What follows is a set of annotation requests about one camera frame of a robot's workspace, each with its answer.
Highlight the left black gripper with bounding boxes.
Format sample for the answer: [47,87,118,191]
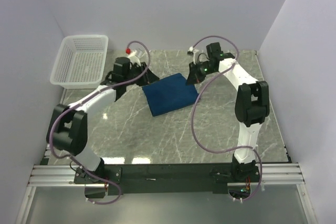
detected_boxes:
[125,62,161,87]

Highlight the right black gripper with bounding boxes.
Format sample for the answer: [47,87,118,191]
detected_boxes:
[185,61,216,87]

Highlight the blue printed t-shirt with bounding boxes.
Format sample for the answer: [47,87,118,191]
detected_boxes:
[142,73,198,116]

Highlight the white perforated plastic basket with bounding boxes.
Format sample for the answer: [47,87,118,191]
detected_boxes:
[49,35,109,89]

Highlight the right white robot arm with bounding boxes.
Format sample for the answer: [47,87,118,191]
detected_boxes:
[186,42,270,182]

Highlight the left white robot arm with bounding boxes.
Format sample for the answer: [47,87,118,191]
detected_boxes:
[47,57,159,183]

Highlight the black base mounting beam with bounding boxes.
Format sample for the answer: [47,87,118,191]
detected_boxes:
[74,159,263,196]

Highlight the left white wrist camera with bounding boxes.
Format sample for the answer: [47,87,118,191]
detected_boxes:
[127,49,143,66]

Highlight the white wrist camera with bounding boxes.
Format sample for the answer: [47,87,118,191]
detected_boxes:
[187,46,199,64]
[127,49,143,66]

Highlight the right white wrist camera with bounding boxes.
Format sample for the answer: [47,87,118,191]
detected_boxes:
[187,46,199,64]

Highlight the aluminium frame rails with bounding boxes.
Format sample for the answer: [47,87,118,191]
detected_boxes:
[13,49,320,224]

